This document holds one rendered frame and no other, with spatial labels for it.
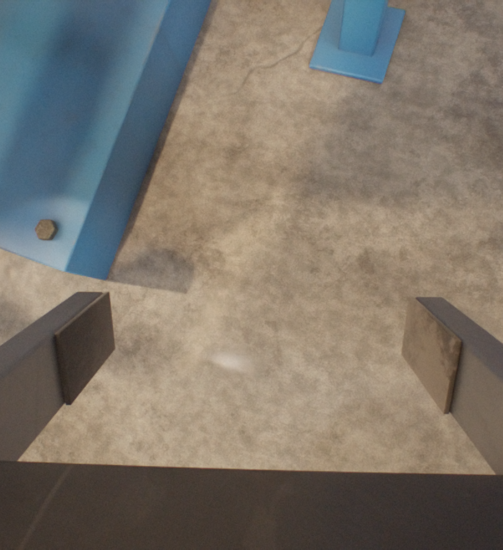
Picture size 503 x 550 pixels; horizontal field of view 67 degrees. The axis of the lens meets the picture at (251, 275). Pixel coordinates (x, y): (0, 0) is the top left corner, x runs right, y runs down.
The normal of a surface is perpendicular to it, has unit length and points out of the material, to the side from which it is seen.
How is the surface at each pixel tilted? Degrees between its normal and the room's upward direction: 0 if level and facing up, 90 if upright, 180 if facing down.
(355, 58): 0
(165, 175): 0
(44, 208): 0
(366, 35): 90
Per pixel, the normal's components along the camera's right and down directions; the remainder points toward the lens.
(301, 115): -0.14, -0.13
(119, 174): 0.93, 0.31
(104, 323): 1.00, 0.01
